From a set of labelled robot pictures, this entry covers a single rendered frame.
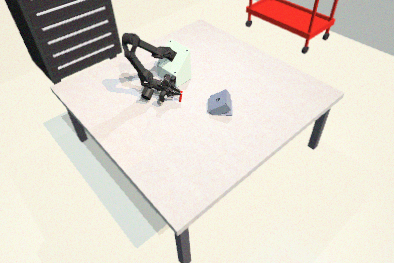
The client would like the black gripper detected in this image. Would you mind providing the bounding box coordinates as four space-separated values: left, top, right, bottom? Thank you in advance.
155 76 181 102

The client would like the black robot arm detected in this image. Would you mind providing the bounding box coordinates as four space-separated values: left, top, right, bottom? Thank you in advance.
122 33 177 100

